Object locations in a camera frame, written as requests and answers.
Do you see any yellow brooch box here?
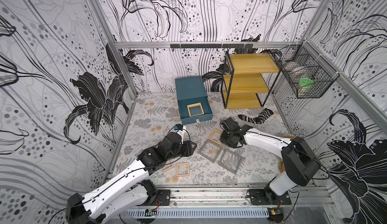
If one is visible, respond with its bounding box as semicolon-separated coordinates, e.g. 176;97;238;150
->
209;129;222;146
187;103;204;117

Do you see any teal top drawer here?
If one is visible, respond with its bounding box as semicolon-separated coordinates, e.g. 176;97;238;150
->
178;96;213;125

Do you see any teal drawer cabinet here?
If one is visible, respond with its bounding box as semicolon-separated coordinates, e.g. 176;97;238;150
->
175;76;207;100

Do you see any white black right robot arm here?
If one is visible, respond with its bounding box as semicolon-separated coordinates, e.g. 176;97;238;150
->
220;118;322;199

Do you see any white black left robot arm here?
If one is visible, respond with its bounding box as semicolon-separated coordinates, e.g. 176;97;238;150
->
66;132;197;224

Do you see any pink brooch box left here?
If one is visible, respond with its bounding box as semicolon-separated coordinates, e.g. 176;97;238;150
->
161;163;174;173

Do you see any pink brooch box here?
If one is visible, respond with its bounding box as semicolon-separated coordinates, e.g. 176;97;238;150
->
161;163;174;173
176;162;189;177

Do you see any pink brooch box right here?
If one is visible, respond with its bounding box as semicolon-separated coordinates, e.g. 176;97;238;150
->
176;162;189;177

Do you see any grey brooch box right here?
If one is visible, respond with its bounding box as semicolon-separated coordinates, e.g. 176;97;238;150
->
218;148;244;175

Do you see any grey brooch box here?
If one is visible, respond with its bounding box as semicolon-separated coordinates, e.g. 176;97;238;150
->
199;140;223;163
218;148;244;175

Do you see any grey brooch box left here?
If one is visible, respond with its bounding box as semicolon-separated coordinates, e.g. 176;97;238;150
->
199;140;223;163

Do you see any black white striped sock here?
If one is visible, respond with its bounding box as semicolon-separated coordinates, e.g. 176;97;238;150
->
238;108;274;124

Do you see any wooden metal shelf rack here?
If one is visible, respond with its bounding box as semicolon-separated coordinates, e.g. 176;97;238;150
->
220;49;282;109

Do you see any brown teddy bear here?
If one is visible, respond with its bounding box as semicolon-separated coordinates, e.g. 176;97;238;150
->
279;135;296;173

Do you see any small circuit board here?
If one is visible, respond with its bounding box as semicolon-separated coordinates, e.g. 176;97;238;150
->
144;209;158;218

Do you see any green lid in basket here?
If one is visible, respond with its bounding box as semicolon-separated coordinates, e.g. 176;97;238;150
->
299;78;314;88

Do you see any white bowl in basket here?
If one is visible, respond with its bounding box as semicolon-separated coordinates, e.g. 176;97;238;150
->
290;66;308;74

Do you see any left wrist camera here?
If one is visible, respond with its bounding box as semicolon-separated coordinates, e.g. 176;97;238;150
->
173;124;186;141

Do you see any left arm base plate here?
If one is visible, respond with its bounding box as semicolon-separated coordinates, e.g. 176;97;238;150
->
141;189;171;207

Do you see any grey slotted cable duct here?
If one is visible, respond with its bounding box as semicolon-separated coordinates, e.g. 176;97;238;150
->
126;207;269;219

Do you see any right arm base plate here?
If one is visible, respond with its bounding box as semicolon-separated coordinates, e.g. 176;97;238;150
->
247;189;292;206

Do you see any black wire basket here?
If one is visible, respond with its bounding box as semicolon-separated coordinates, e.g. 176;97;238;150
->
269;45;339;99

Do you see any black bar on rail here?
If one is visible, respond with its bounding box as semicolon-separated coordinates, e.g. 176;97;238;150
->
170;43;253;49

